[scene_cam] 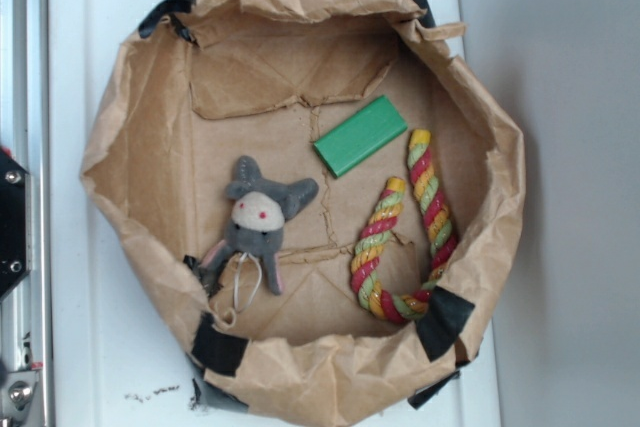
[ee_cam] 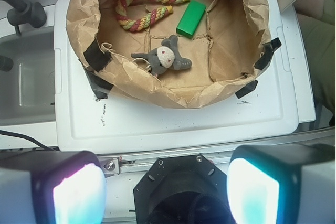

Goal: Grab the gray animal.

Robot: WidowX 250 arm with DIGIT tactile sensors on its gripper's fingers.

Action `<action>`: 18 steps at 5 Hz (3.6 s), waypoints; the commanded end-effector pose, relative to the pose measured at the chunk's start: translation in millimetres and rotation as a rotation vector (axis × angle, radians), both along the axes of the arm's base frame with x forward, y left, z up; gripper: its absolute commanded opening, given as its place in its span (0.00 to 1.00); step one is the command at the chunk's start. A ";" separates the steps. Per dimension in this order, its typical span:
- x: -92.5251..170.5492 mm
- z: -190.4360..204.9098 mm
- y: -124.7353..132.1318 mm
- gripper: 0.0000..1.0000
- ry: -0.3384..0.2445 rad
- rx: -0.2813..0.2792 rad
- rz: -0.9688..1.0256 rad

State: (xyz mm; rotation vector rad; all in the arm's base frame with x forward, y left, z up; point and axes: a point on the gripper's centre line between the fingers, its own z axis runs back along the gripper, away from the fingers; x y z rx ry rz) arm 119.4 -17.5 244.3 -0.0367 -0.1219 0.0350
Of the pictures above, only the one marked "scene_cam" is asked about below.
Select gray plush animal toy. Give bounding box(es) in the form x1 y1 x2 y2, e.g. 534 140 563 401
194 156 319 295

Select brown paper-lined box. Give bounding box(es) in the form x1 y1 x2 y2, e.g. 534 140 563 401
81 0 525 426

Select green rectangular block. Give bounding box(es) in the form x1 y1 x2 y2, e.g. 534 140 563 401
313 96 408 178

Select white plastic tray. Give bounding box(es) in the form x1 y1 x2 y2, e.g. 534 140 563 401
47 0 503 427

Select multicolored twisted rope toy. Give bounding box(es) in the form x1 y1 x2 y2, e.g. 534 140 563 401
350 129 458 324

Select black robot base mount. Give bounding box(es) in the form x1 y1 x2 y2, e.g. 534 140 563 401
0 147 29 300

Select aluminium frame rail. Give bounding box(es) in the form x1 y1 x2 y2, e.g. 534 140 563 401
1 0 55 426

